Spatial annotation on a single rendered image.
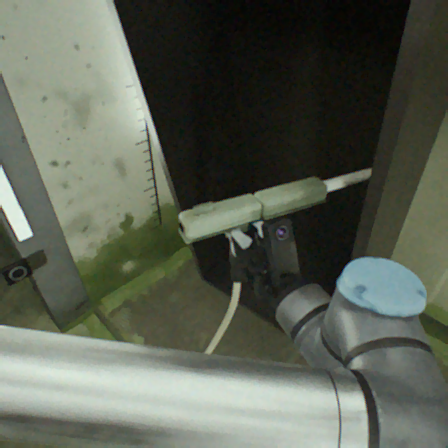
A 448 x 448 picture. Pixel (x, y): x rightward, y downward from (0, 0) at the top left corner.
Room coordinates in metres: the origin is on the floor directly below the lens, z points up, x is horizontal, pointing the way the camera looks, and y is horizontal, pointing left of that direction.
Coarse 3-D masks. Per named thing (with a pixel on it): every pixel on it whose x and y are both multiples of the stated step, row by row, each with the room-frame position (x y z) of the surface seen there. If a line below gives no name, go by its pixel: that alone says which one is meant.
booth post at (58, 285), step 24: (0, 96) 1.10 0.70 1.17; (0, 120) 1.08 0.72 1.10; (0, 144) 1.06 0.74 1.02; (24, 144) 1.11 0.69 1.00; (24, 168) 1.09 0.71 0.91; (24, 192) 1.07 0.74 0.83; (0, 216) 1.01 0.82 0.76; (48, 216) 1.10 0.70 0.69; (24, 240) 1.02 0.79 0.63; (48, 240) 1.08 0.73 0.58; (48, 264) 1.05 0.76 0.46; (72, 264) 1.11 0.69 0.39; (48, 288) 1.02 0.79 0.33; (72, 288) 1.08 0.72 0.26; (48, 312) 1.10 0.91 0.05; (72, 312) 1.05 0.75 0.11
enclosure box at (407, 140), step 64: (128, 0) 0.86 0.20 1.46; (192, 0) 1.00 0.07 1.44; (256, 0) 1.02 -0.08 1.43; (320, 0) 0.91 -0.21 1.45; (384, 0) 0.82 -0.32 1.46; (128, 64) 0.83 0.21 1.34; (192, 64) 0.99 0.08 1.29; (256, 64) 1.06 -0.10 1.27; (320, 64) 0.92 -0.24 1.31; (384, 64) 0.82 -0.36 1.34; (192, 128) 0.98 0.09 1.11; (256, 128) 1.10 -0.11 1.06; (320, 128) 0.94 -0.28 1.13; (384, 128) 0.46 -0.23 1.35; (192, 192) 0.97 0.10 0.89; (256, 192) 1.17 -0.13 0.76; (384, 192) 0.48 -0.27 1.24; (192, 256) 0.95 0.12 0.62; (320, 256) 1.00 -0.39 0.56; (384, 256) 0.69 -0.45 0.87
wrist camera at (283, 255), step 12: (264, 228) 0.42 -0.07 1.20; (276, 228) 0.42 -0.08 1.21; (288, 228) 0.42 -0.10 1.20; (264, 240) 0.42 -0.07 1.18; (276, 240) 0.41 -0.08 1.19; (288, 240) 0.42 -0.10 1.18; (276, 252) 0.40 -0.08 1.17; (288, 252) 0.41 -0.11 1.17; (276, 264) 0.39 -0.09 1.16; (288, 264) 0.40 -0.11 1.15; (276, 276) 0.38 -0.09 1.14; (288, 276) 0.39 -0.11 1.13; (300, 276) 0.39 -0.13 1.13
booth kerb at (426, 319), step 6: (420, 312) 1.02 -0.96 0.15; (426, 312) 1.01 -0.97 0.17; (420, 318) 1.01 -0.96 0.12; (426, 318) 1.00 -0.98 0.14; (432, 318) 0.98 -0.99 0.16; (426, 324) 0.99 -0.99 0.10; (432, 324) 0.97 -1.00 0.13; (438, 324) 0.96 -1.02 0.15; (444, 324) 0.94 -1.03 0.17; (426, 330) 0.97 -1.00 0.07; (432, 330) 0.96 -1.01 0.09; (438, 330) 0.95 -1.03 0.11; (444, 330) 0.93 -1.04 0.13; (432, 336) 0.95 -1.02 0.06; (438, 336) 0.94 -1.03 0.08; (444, 336) 0.92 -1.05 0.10
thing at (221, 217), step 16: (352, 176) 0.64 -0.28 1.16; (368, 176) 0.65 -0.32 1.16; (272, 192) 0.56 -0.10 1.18; (288, 192) 0.56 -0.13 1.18; (304, 192) 0.57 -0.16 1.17; (320, 192) 0.58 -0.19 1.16; (208, 208) 0.50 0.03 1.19; (224, 208) 0.51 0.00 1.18; (240, 208) 0.51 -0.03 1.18; (256, 208) 0.52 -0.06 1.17; (272, 208) 0.53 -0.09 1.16; (288, 208) 0.55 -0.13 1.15; (192, 224) 0.47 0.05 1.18; (208, 224) 0.48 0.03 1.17; (224, 224) 0.49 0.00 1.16; (240, 224) 0.51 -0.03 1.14; (192, 240) 0.47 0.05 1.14; (240, 272) 0.52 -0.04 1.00
